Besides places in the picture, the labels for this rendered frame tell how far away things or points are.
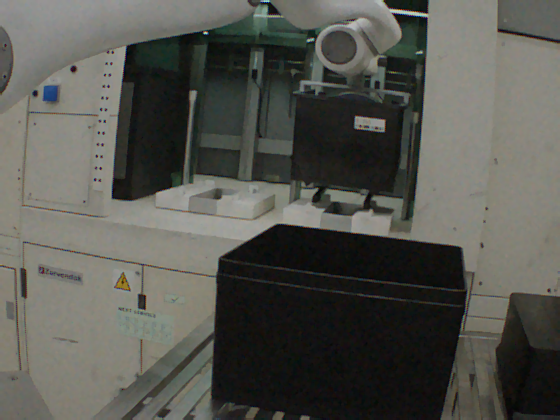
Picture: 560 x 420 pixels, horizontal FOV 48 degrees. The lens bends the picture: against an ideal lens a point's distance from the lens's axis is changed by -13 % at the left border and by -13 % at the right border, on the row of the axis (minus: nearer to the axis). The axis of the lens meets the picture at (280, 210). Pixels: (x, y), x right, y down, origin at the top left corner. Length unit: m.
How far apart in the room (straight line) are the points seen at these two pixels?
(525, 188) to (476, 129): 0.15
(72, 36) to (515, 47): 0.76
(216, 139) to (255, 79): 0.23
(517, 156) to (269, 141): 1.08
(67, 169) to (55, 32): 0.72
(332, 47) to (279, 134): 0.95
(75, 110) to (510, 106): 0.80
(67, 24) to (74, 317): 0.83
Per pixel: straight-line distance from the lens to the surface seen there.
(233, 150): 2.13
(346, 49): 1.17
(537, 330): 0.88
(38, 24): 0.61
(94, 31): 0.69
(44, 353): 1.45
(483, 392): 0.92
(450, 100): 1.10
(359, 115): 1.39
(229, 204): 1.41
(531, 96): 1.17
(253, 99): 2.05
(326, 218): 1.37
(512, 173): 1.16
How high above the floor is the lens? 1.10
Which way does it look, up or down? 8 degrees down
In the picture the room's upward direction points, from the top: 5 degrees clockwise
